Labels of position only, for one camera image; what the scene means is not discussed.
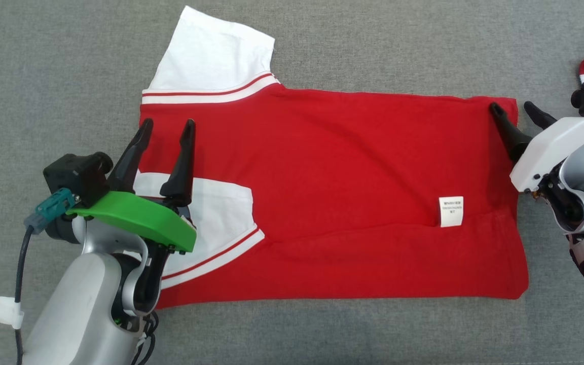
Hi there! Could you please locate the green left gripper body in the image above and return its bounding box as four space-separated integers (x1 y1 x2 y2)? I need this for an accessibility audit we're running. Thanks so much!
66 190 198 254

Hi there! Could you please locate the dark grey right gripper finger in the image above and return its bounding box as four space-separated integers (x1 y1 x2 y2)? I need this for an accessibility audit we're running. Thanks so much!
524 101 559 130
489 102 534 164

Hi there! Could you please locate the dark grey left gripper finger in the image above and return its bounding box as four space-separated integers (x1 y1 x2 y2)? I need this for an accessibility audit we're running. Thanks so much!
107 118 154 193
160 119 196 208

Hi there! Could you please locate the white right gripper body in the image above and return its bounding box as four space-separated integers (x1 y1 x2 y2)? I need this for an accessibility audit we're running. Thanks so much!
509 117 584 193

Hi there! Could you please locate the red shirt with white sleeves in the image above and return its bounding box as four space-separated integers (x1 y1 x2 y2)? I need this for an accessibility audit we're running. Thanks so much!
132 5 530 310

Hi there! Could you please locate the teal cable connector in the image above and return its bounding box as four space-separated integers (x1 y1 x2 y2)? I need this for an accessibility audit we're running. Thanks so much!
23 187 78 235

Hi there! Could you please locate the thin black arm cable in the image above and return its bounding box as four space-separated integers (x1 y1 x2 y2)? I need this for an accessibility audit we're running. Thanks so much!
129 310 160 365

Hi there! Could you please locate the black left camera cable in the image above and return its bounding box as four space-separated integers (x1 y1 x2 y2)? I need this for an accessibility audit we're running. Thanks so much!
14 225 37 365

